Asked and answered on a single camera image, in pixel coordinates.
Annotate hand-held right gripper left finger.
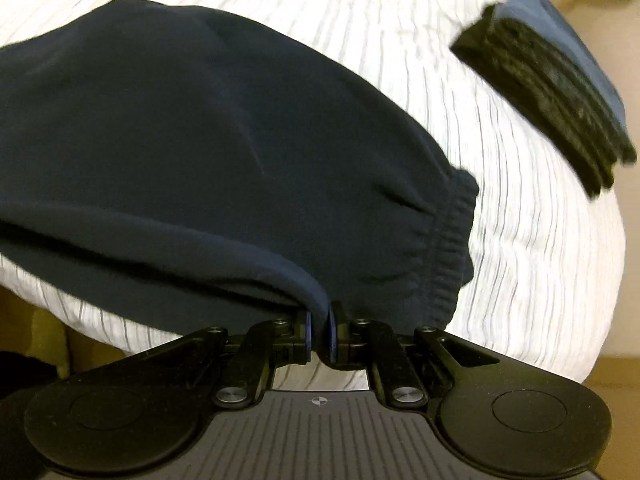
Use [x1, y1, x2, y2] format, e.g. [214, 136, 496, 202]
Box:
[131, 308, 316, 409]

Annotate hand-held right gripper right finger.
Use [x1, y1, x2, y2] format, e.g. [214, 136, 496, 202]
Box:
[327, 301, 502, 406]

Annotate dark navy pants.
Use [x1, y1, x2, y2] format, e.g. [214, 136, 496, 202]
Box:
[0, 0, 480, 335]

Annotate stack of folded dark clothes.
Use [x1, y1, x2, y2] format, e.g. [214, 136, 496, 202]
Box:
[450, 3, 639, 199]

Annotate white striped bed cover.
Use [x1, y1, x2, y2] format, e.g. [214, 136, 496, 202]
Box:
[0, 0, 629, 392]

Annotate folded blue garment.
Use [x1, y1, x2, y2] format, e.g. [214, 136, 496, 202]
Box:
[500, 0, 629, 137]

